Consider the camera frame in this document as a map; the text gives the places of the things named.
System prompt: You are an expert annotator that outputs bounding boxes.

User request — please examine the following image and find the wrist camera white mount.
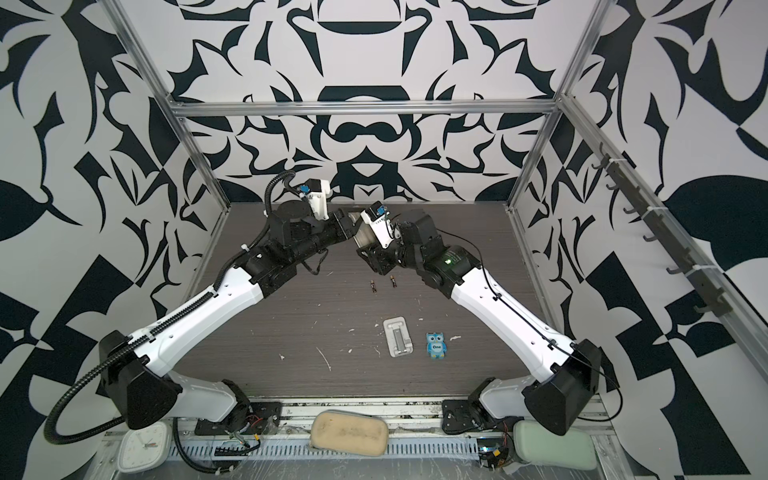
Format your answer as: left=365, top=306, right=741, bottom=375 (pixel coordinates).
left=299, top=179, right=332, bottom=221
left=361, top=201, right=396, bottom=249

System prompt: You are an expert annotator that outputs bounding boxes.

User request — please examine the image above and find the white slotted cable duct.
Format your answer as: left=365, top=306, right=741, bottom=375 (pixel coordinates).
left=183, top=437, right=479, bottom=462

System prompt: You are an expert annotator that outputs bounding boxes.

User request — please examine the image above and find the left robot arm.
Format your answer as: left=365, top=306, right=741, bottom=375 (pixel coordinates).
left=101, top=201, right=362, bottom=431

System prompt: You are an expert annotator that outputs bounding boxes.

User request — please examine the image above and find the white square clock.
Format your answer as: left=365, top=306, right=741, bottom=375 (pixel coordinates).
left=117, top=422, right=172, bottom=474

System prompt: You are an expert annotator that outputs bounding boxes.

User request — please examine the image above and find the black wall hook rail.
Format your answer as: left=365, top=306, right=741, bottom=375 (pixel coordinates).
left=593, top=142, right=733, bottom=317

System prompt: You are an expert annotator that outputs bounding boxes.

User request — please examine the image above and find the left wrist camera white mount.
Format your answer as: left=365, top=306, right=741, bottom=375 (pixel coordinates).
left=299, top=179, right=332, bottom=221

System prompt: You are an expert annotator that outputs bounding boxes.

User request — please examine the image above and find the white remote control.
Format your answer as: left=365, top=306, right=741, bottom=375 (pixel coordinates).
left=353, top=216, right=377, bottom=248

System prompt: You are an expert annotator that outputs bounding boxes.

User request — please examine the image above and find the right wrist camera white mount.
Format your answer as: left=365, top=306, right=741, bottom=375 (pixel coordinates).
left=361, top=201, right=396, bottom=249

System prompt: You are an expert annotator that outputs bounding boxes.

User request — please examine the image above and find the black corrugated cable conduit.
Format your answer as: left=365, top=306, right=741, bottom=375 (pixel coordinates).
left=43, top=170, right=298, bottom=446

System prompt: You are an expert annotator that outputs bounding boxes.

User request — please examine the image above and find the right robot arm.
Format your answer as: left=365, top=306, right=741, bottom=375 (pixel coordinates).
left=353, top=203, right=602, bottom=436

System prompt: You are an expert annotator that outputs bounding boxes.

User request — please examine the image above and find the pale green sponge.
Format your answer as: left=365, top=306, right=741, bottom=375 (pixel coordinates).
left=512, top=420, right=598, bottom=471

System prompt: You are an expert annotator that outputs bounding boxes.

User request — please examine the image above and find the tan sponge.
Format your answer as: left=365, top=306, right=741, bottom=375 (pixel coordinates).
left=310, top=410, right=389, bottom=457

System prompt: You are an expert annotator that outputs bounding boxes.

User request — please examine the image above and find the blue owl figurine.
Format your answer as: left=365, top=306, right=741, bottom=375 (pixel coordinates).
left=426, top=333, right=447, bottom=360

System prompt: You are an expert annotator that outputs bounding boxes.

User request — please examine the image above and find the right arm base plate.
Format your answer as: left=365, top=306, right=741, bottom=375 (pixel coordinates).
left=441, top=399, right=480, bottom=435

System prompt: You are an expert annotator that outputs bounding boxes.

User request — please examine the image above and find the small circuit board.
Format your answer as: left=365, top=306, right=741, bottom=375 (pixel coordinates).
left=477, top=437, right=511, bottom=471

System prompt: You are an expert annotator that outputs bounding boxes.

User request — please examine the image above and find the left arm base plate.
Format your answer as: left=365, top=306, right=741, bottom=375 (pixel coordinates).
left=194, top=401, right=283, bottom=436

